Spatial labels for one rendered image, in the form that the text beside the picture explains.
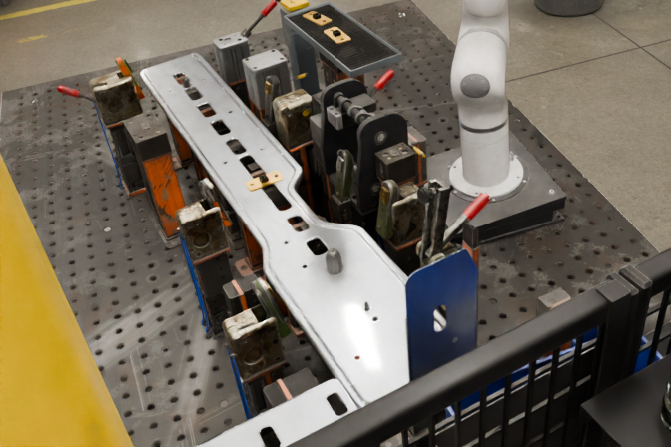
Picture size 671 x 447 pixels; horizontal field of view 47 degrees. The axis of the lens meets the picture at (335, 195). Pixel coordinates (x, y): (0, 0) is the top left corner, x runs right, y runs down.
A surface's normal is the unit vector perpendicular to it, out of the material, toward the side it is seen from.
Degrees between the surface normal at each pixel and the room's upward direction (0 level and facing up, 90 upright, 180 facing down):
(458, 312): 90
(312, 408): 0
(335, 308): 0
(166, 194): 90
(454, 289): 90
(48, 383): 90
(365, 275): 0
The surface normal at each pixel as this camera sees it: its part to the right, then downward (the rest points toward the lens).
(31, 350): 0.63, 0.43
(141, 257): -0.10, -0.78
